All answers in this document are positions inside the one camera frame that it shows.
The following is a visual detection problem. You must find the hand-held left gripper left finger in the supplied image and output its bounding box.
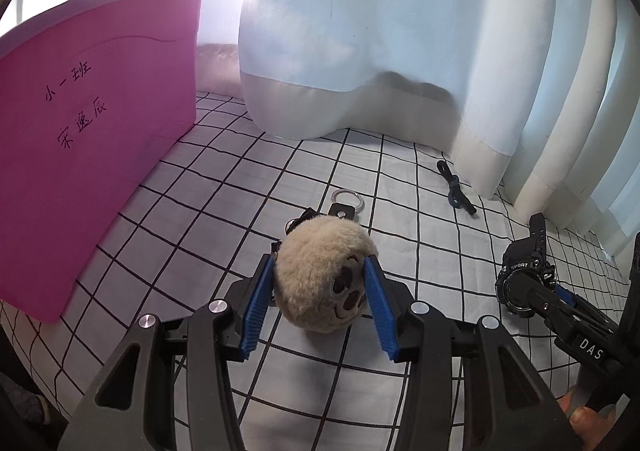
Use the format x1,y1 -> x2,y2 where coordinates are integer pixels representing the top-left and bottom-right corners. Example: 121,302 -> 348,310
57,253 -> 276,451

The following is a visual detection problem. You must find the white black checked bedsheet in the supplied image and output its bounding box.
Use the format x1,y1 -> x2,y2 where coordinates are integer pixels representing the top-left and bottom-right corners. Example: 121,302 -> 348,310
0,90 -> 640,451

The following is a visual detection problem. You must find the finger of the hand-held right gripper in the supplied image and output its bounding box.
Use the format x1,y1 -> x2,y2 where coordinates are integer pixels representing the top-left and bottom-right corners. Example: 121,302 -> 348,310
524,281 -> 576,334
555,282 -> 623,332

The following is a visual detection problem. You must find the pink plastic storage box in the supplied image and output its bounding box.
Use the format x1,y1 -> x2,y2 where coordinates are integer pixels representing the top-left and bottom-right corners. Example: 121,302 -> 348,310
0,0 -> 219,324

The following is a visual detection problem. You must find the person's right hand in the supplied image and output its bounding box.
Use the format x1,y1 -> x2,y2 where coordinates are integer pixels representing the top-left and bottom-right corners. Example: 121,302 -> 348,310
559,391 -> 611,451

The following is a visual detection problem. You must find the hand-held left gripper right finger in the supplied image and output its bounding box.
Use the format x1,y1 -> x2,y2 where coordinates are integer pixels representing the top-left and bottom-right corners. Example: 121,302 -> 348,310
364,255 -> 583,451

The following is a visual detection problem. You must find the dark grey cloth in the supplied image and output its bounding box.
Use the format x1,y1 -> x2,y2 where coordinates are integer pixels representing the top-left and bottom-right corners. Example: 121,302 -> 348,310
0,371 -> 56,434

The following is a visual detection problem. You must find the black bow hair tie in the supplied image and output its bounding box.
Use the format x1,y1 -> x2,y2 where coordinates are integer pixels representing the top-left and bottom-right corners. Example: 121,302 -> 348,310
436,160 -> 478,218

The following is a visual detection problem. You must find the white curtain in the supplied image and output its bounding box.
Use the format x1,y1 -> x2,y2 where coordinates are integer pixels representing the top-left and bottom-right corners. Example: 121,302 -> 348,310
150,0 -> 640,264

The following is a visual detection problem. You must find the beige plush ball keychain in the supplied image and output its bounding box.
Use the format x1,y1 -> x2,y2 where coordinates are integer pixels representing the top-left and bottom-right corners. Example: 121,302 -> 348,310
272,188 -> 382,336

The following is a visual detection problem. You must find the black sport watch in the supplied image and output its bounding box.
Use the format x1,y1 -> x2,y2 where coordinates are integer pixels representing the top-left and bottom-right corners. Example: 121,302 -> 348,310
495,212 -> 558,317

